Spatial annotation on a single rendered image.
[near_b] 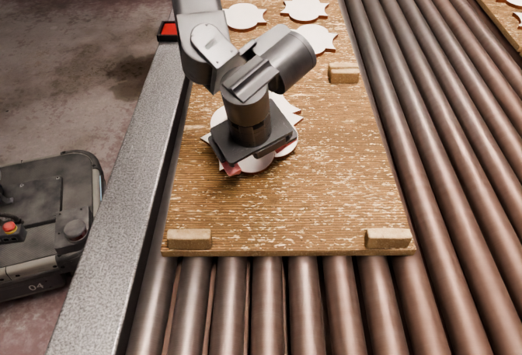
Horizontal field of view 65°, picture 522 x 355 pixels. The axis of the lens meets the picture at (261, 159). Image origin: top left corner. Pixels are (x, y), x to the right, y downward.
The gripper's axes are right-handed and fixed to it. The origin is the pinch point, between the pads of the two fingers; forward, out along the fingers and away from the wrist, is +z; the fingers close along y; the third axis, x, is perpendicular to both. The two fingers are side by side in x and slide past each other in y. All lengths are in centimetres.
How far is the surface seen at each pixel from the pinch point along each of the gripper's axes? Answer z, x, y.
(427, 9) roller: 27, -27, -67
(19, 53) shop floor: 143, -215, 70
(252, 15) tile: 17, -43, -22
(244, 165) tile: 0.1, 0.1, 2.2
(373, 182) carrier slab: 1.9, 12.5, -14.0
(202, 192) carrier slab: -0.4, 0.9, 10.0
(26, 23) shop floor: 156, -256, 61
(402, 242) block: -3.4, 22.8, -10.0
